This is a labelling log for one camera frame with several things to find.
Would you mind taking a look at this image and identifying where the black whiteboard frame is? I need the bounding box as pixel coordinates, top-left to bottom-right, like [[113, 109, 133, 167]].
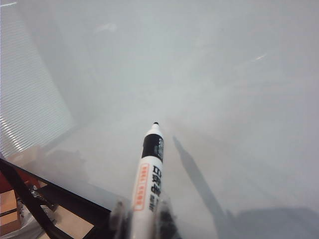
[[0, 157, 113, 239]]

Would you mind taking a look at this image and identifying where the brown cardboard box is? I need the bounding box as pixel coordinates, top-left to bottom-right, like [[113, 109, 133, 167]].
[[0, 188, 20, 225]]

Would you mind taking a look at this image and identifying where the white whiteboard marker black band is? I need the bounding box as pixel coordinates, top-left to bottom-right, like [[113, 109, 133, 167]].
[[130, 121, 167, 239]]

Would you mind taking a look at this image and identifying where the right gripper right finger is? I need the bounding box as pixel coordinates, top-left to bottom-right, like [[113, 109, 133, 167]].
[[153, 195, 182, 239]]

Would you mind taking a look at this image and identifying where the white glass whiteboard panel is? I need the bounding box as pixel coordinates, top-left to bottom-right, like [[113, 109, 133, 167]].
[[0, 0, 319, 239]]

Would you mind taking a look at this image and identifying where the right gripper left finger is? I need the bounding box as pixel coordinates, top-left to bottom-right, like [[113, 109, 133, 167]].
[[109, 198, 133, 239]]

